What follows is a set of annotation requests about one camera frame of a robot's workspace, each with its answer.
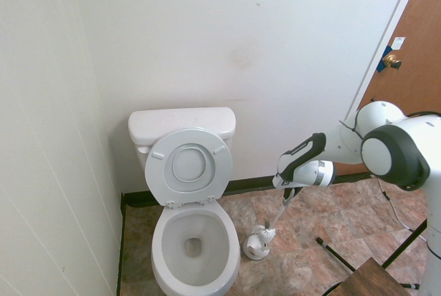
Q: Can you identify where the white toilet tank lid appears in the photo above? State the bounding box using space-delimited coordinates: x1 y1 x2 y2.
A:
127 107 237 140

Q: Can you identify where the brass door knob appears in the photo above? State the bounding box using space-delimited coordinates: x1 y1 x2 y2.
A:
383 54 404 70

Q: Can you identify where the thick black floor cable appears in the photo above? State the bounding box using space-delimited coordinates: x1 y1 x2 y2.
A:
322 281 346 296

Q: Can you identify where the black cable along robot arm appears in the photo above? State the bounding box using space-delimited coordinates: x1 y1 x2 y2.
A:
338 111 441 140

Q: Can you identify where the white toilet bowl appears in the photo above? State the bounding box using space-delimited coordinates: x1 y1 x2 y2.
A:
150 199 241 296

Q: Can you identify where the brown wooden door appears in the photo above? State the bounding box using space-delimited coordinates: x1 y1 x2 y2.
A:
357 0 441 175

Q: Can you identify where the white toilet seat with lid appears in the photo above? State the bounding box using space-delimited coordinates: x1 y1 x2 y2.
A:
144 127 234 210

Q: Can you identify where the white door frame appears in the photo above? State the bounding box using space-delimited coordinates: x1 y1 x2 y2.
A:
339 0 429 128

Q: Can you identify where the thin grey cable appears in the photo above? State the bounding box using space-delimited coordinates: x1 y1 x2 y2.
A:
376 175 429 242

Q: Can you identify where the white toilet tank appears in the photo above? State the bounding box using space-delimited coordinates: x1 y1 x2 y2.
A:
127 107 237 177

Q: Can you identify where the black tripod camera stand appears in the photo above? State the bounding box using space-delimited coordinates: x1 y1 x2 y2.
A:
381 218 429 290
316 237 356 273

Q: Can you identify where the dark wooden table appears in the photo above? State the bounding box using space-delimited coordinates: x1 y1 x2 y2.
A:
343 257 415 296

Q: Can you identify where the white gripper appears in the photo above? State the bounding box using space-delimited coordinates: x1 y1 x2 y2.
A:
271 171 304 202

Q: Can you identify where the white toilet brush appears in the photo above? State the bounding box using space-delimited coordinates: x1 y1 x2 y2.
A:
257 187 301 244

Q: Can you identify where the white toilet brush holder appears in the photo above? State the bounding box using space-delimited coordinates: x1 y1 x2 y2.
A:
242 225 271 261

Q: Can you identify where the blue tape strip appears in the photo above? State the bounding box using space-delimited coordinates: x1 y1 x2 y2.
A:
376 45 396 74

